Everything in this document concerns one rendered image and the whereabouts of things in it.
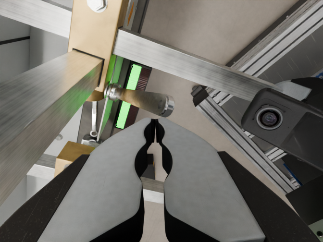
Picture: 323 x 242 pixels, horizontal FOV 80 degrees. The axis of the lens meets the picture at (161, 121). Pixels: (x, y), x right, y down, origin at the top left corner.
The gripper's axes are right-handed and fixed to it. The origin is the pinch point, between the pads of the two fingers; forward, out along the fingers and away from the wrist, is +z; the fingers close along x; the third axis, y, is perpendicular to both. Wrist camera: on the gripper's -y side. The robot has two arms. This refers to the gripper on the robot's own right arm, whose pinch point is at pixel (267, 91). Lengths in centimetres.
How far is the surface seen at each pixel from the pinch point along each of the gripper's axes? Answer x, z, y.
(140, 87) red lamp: -10.4, 11.7, -19.3
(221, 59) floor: -5, 83, 20
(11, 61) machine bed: -14, 13, -47
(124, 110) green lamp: -16.9, 11.7, -21.2
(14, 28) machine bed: -7.7, 14.1, -46.7
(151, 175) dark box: -90, 70, 6
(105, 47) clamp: -0.8, -5.2, -24.6
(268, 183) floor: -81, 84, 103
